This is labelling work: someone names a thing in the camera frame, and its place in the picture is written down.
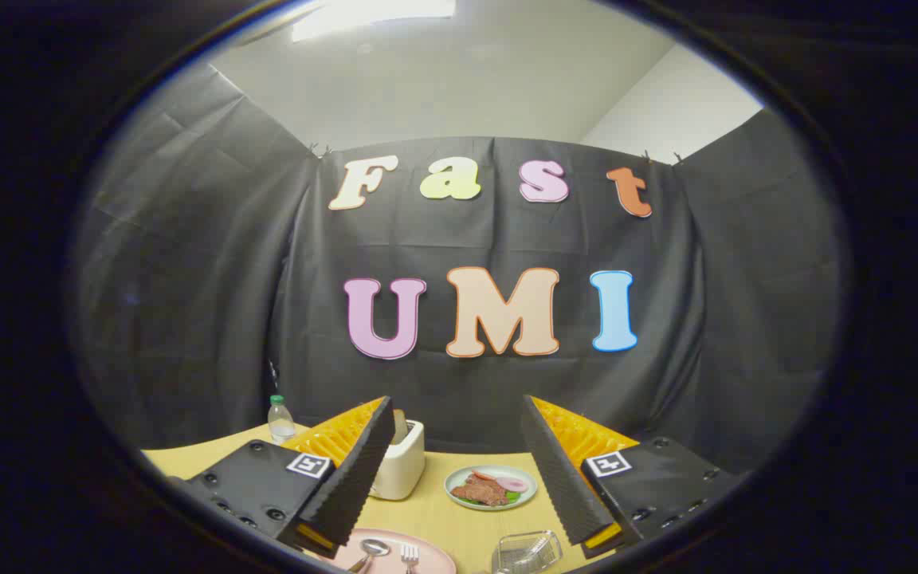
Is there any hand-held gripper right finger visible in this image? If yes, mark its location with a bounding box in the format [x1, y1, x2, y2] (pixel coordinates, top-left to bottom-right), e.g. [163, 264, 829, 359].
[520, 394, 747, 560]

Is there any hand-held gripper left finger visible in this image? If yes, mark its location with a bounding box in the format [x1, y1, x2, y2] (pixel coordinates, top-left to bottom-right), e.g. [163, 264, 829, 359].
[166, 395, 397, 560]

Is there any wooden-handled metal spoon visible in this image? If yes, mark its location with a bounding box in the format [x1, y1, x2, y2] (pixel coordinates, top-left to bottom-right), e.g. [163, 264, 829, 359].
[347, 538, 390, 573]

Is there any cream white toaster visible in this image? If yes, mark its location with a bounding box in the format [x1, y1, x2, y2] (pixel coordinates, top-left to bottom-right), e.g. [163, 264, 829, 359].
[370, 420, 426, 501]

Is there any brown meat slice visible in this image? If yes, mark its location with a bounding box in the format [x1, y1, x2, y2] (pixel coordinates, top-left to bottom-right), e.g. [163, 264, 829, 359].
[451, 476, 509, 507]

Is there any clear plastic water bottle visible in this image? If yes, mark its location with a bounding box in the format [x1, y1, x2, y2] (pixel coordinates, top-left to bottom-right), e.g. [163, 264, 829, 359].
[268, 395, 296, 445]

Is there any pale green food plate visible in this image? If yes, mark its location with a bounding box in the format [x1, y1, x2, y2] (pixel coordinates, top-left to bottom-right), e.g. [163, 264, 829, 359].
[444, 466, 539, 511]

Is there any pink round plate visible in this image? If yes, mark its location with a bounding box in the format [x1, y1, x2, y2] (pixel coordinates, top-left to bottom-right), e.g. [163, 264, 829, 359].
[324, 528, 457, 574]

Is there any metal wire cutlery basket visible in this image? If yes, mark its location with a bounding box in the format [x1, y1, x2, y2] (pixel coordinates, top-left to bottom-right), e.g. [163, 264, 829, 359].
[492, 530, 563, 574]

